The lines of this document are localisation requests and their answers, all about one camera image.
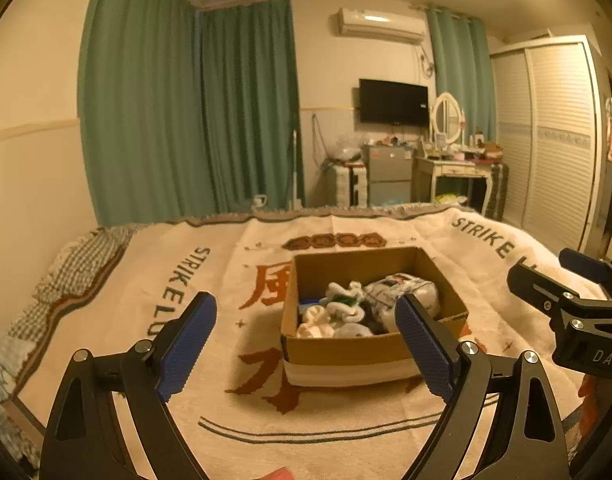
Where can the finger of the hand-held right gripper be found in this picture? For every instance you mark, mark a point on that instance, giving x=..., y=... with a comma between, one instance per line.
x=536, y=285
x=586, y=265

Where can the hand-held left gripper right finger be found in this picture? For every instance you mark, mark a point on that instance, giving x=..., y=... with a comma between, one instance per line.
x=426, y=345

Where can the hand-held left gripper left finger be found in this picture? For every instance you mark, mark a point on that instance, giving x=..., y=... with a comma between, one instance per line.
x=185, y=345

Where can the grey sock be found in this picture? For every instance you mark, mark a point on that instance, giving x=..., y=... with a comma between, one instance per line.
x=353, y=331

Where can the cardboard box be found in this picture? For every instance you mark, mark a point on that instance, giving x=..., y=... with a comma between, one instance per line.
x=346, y=355

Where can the white sock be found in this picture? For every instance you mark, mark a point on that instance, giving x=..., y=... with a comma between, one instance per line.
x=343, y=300

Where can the cream sock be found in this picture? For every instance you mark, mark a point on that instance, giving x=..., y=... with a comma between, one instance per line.
x=316, y=322

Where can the dark suitcase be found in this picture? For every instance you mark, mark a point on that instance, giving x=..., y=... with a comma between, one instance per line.
x=498, y=190

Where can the cream printed blanket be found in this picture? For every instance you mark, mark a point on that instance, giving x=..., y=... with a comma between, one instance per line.
x=215, y=240

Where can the white louvred wardrobe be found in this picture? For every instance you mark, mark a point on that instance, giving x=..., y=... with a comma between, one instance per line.
x=551, y=150

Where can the yellow green bag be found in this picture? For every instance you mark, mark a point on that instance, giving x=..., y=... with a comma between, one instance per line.
x=451, y=199

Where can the checked bed sheet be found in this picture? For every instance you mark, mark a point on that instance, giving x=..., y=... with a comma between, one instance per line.
x=80, y=260

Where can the white dressing table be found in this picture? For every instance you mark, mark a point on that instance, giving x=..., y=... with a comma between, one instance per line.
x=451, y=170

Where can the red packet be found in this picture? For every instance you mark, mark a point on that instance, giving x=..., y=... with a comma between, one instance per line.
x=281, y=474

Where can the grey mini fridge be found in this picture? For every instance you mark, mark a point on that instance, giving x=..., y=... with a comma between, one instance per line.
x=388, y=170

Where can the grey patterned cloth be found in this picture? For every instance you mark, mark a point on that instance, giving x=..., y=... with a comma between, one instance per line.
x=5, y=390

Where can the oval white vanity mirror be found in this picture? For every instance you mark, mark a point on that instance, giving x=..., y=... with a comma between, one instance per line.
x=447, y=117

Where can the white upright pole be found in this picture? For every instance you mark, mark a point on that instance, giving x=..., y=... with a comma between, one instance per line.
x=297, y=170

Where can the clear plastic bag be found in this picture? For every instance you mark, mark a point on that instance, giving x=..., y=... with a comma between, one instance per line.
x=347, y=149

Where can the narrow green curtain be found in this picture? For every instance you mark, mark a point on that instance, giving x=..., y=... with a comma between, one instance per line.
x=461, y=60

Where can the wide green curtain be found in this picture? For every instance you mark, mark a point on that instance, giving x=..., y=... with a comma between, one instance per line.
x=140, y=95

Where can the white air conditioner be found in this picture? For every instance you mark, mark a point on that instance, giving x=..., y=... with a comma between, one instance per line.
x=381, y=24

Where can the black wall television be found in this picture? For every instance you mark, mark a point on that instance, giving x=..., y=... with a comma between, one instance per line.
x=393, y=101

